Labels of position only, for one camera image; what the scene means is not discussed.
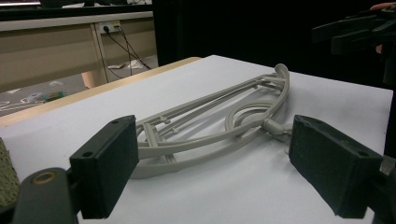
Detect colourful plastic toys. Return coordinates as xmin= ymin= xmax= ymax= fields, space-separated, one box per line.
xmin=43 ymin=91 xmax=66 ymax=103

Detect black curtain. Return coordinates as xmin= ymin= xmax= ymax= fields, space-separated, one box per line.
xmin=152 ymin=0 xmax=396 ymax=90

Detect grey plastic clothes hanger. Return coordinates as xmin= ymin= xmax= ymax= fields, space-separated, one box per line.
xmin=135 ymin=63 xmax=292 ymax=160
xmin=130 ymin=73 xmax=295 ymax=180

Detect white wire hangers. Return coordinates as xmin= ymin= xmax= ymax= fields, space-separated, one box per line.
xmin=0 ymin=92 xmax=45 ymax=114

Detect white table cover sheet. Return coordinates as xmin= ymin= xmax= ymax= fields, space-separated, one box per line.
xmin=0 ymin=55 xmax=394 ymax=224

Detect beige wooden desk frame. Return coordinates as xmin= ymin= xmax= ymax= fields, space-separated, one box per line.
xmin=0 ymin=11 xmax=158 ymax=92

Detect white wall power socket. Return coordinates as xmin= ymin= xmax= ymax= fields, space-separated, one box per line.
xmin=98 ymin=21 xmax=121 ymax=35

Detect black power cable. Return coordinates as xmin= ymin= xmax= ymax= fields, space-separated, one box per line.
xmin=104 ymin=27 xmax=152 ymax=71
xmin=117 ymin=26 xmax=135 ymax=77

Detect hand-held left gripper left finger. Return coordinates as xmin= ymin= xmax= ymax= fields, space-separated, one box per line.
xmin=69 ymin=115 xmax=140 ymax=220

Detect green woven basket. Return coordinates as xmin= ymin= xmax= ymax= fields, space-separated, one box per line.
xmin=0 ymin=136 xmax=21 ymax=208

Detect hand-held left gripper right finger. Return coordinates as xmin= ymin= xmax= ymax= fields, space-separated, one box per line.
xmin=288 ymin=115 xmax=384 ymax=218

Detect white paper scrap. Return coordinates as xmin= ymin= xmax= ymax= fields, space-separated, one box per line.
xmin=106 ymin=59 xmax=144 ymax=70

